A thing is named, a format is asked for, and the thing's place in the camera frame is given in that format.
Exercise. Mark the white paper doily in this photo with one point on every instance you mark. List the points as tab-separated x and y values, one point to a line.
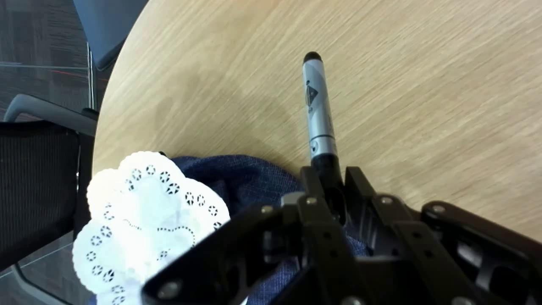
140	226

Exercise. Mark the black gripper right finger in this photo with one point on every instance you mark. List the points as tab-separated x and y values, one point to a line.
440	260

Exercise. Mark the blue grey upholstered seat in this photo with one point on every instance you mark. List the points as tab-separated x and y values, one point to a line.
110	28

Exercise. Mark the dark blue cloth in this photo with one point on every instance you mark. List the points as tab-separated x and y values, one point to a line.
242	179

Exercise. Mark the grey marker with black cap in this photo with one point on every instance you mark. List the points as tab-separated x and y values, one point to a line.
315	108

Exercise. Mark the black mesh office chair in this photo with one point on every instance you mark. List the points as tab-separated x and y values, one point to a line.
34	181

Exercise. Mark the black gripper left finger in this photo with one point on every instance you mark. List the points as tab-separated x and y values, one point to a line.
332	265

